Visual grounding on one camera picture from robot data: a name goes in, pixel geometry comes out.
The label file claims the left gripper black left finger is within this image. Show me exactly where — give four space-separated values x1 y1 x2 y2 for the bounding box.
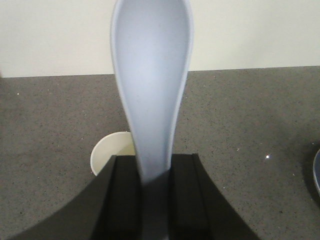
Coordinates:
13 155 142 240

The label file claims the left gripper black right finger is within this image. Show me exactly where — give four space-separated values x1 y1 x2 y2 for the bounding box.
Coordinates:
169 153 259 240

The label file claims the brown paper cup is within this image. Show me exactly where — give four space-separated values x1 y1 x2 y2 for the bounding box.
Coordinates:
90 131 136 176

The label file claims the light blue plastic spoon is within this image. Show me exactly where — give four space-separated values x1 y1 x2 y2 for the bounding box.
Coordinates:
110 0 194 240

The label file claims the blue plastic plate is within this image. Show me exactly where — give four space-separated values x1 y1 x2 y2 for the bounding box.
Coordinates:
312 149 320 195

